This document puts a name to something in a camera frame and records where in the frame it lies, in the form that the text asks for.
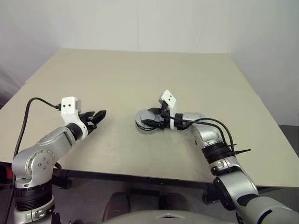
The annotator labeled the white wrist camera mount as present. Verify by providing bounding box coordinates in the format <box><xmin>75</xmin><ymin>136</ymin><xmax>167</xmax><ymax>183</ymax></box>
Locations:
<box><xmin>158</xmin><ymin>90</ymin><xmax>178</xmax><ymax>130</ymax></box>
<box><xmin>60</xmin><ymin>96</ymin><xmax>89</xmax><ymax>141</ymax></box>

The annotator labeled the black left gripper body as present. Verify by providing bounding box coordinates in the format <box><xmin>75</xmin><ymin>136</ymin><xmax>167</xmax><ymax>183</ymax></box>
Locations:
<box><xmin>78</xmin><ymin>116</ymin><xmax>98</xmax><ymax>137</ymax></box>

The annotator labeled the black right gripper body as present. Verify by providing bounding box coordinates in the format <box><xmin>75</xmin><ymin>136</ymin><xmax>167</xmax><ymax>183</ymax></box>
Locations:
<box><xmin>158</xmin><ymin>104</ymin><xmax>171</xmax><ymax>130</ymax></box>

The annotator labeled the black table caster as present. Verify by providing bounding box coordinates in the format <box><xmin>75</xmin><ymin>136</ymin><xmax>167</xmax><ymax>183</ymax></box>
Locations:
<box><xmin>201</xmin><ymin>193</ymin><xmax>216</xmax><ymax>206</ymax></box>
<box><xmin>57</xmin><ymin>176</ymin><xmax>72</xmax><ymax>190</ymax></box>

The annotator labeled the dark table frame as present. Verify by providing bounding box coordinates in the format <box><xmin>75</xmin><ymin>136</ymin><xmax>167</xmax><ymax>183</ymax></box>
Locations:
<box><xmin>51</xmin><ymin>168</ymin><xmax>214</xmax><ymax>196</ymax></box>

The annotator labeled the black cable tie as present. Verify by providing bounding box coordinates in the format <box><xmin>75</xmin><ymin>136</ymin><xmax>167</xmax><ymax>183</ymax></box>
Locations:
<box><xmin>229</xmin><ymin>144</ymin><xmax>252</xmax><ymax>156</ymax></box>

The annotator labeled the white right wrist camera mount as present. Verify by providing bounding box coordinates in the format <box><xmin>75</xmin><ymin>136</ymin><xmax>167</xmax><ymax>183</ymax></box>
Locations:
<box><xmin>158</xmin><ymin>90</ymin><xmax>178</xmax><ymax>130</ymax></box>

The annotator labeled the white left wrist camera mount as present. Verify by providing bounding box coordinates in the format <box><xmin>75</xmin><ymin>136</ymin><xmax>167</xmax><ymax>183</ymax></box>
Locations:
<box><xmin>60</xmin><ymin>96</ymin><xmax>89</xmax><ymax>141</ymax></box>

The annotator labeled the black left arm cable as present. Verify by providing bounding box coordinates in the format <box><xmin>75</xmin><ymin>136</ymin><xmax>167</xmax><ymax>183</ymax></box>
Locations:
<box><xmin>13</xmin><ymin>97</ymin><xmax>63</xmax><ymax>161</ymax></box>

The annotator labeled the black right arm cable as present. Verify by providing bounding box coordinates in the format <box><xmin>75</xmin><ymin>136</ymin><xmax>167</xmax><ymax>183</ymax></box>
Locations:
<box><xmin>161</xmin><ymin>111</ymin><xmax>236</xmax><ymax>156</ymax></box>

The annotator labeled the red and black object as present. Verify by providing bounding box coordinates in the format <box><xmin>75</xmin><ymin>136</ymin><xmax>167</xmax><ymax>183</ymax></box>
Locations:
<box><xmin>0</xmin><ymin>162</ymin><xmax>14</xmax><ymax>186</ymax></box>

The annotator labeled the silver robot torso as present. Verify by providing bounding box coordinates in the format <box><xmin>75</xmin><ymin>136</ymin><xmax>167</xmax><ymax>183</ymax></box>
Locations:
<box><xmin>100</xmin><ymin>208</ymin><xmax>238</xmax><ymax>224</ymax></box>

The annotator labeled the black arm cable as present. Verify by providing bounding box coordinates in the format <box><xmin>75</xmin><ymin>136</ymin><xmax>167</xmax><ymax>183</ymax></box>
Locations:
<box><xmin>13</xmin><ymin>97</ymin><xmax>63</xmax><ymax>161</ymax></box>
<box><xmin>161</xmin><ymin>111</ymin><xmax>236</xmax><ymax>156</ymax></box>

